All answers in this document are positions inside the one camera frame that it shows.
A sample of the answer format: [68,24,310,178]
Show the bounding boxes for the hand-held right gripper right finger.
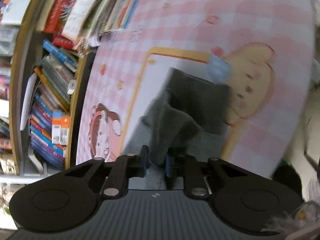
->
[165,154,272,199]

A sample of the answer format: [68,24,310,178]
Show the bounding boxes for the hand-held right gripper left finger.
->
[64,145,150,200]

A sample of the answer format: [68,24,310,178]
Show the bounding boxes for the grey sweatshirt garment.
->
[141,67,232,170]

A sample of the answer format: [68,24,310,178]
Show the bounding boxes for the white wooden bookshelf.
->
[0,0,98,180]

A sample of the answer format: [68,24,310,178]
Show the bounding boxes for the orange white carton box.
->
[52,111,63,144]
[60,115,71,145]

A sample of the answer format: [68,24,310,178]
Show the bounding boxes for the white charger plug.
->
[67,79,77,95]

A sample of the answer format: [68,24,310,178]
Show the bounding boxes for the row of colourful books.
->
[29,0,80,169]

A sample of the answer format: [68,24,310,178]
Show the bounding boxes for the white lamp bar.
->
[20,74,38,130]

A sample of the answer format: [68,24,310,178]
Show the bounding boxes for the fuzzy grey sleeve cuff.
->
[265,200,320,233]

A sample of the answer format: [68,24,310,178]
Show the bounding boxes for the pink checked cartoon tablecloth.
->
[75,0,317,180]

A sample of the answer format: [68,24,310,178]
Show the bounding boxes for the stack of papers and booklets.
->
[61,0,147,50]

